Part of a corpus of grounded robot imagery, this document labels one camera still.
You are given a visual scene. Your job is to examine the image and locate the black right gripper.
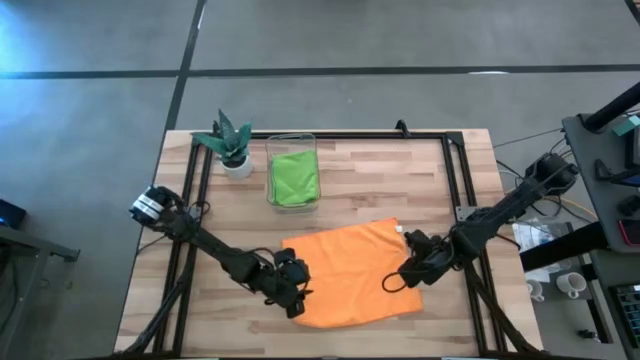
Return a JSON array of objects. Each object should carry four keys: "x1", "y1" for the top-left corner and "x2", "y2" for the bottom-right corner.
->
[{"x1": 397, "y1": 228, "x2": 459, "y2": 289}]

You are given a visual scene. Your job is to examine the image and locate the white ceramic mug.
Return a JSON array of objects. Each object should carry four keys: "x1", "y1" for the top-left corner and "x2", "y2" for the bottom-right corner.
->
[
  {"x1": 525, "y1": 278, "x2": 547, "y2": 302},
  {"x1": 555, "y1": 271, "x2": 588, "y2": 300}
]

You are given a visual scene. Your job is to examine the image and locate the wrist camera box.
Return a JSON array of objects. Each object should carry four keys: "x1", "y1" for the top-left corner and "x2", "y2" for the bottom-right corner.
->
[
  {"x1": 287, "y1": 262, "x2": 312, "y2": 294},
  {"x1": 404, "y1": 248, "x2": 432, "y2": 279}
]

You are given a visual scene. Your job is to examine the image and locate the white papers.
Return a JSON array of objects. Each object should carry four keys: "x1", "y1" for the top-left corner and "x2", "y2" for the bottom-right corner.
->
[{"x1": 512, "y1": 222, "x2": 571, "y2": 284}]

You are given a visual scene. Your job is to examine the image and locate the dark metal cart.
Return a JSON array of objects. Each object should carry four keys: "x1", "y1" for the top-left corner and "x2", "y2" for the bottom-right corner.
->
[{"x1": 0, "y1": 219, "x2": 81, "y2": 360}]

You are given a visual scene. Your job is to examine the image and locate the clear plastic bin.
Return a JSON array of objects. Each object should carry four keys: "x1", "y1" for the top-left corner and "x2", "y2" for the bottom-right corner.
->
[{"x1": 264, "y1": 132, "x2": 322, "y2": 214}]

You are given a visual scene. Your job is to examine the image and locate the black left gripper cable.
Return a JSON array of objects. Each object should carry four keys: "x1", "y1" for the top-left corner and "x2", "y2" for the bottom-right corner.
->
[{"x1": 234, "y1": 246, "x2": 281, "y2": 266}]

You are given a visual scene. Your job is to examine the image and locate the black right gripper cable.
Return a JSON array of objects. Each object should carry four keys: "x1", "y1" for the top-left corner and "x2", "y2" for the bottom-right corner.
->
[{"x1": 381, "y1": 271, "x2": 409, "y2": 295}]

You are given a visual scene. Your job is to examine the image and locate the backlit black keyboard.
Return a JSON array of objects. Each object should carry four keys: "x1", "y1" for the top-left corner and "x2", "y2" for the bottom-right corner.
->
[{"x1": 614, "y1": 283, "x2": 640, "y2": 347}]

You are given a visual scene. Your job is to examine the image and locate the snake plant in white pot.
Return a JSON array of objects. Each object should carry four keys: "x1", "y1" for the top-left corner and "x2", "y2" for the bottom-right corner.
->
[{"x1": 191, "y1": 108, "x2": 255, "y2": 181}]

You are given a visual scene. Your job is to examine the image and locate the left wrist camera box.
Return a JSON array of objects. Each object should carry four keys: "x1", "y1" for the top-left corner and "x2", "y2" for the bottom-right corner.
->
[{"x1": 287, "y1": 262, "x2": 312, "y2": 294}]

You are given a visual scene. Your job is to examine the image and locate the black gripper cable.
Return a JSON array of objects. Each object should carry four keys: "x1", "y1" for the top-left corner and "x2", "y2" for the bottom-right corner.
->
[
  {"x1": 234, "y1": 246, "x2": 281, "y2": 266},
  {"x1": 381, "y1": 271, "x2": 409, "y2": 295}
]

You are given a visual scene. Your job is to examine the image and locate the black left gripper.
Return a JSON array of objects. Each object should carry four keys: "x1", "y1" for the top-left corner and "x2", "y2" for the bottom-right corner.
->
[{"x1": 262, "y1": 248, "x2": 314, "y2": 320}]

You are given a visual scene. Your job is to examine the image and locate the green microfiber towel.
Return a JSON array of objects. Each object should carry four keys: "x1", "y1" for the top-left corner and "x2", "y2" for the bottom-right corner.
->
[{"x1": 269, "y1": 149, "x2": 321, "y2": 208}]

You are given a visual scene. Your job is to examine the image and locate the orange microfiber towel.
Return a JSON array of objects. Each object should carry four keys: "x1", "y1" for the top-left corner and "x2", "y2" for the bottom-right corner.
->
[{"x1": 281, "y1": 217, "x2": 425, "y2": 330}]

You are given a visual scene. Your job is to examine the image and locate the phone with red case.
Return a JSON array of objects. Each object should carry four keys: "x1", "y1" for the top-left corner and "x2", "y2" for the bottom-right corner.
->
[{"x1": 617, "y1": 218, "x2": 640, "y2": 247}]

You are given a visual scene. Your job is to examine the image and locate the black aluminium table frame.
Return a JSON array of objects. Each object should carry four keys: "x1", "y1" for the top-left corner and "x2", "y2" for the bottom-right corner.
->
[{"x1": 113, "y1": 118, "x2": 546, "y2": 360}]

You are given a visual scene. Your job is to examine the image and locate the black round pole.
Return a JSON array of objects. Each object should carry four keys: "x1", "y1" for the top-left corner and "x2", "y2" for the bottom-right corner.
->
[{"x1": 583, "y1": 82, "x2": 640, "y2": 132}]

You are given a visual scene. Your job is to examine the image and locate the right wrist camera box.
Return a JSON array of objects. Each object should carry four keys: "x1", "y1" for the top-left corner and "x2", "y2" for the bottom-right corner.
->
[{"x1": 404, "y1": 248, "x2": 432, "y2": 279}]

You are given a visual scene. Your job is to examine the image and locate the black computer mouse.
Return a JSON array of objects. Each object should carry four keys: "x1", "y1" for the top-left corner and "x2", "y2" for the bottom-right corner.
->
[{"x1": 617, "y1": 194, "x2": 640, "y2": 217}]

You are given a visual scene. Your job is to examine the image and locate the dark grey side desk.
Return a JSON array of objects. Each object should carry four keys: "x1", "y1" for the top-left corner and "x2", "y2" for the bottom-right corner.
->
[{"x1": 562, "y1": 112, "x2": 640, "y2": 360}]

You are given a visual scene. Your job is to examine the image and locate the black device box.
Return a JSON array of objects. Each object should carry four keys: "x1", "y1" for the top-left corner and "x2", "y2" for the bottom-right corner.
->
[{"x1": 0, "y1": 198, "x2": 28, "y2": 230}]

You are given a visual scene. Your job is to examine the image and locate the small teal box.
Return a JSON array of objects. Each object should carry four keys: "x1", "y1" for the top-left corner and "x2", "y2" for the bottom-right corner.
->
[{"x1": 612, "y1": 114, "x2": 640, "y2": 137}]

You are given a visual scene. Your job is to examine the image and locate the yellow cable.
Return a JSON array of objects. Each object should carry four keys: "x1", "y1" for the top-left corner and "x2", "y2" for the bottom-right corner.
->
[{"x1": 554, "y1": 196, "x2": 600, "y2": 221}]

